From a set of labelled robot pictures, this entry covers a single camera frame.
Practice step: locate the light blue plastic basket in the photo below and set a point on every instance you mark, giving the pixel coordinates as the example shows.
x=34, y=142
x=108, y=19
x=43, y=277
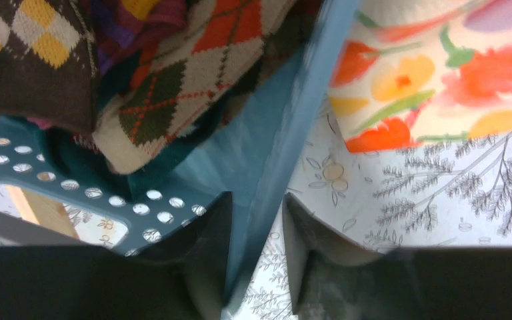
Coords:
x=253, y=158

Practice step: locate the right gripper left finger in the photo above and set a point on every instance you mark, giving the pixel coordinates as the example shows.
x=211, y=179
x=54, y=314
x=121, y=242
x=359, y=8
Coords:
x=47, y=275

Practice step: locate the floral patterned table mat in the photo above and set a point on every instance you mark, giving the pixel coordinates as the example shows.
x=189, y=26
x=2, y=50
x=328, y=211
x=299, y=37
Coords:
x=445, y=194

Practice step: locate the floral orange cloth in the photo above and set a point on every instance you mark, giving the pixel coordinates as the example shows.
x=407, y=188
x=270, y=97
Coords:
x=417, y=72

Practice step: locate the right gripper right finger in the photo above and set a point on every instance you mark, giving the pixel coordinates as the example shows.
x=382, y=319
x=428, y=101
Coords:
x=333, y=278

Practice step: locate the cream orange argyle sock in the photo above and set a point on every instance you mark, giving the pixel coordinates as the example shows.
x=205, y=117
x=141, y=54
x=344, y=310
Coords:
x=182, y=76

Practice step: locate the brown yellow argyle sock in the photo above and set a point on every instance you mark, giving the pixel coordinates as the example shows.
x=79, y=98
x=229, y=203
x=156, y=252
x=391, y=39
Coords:
x=48, y=63

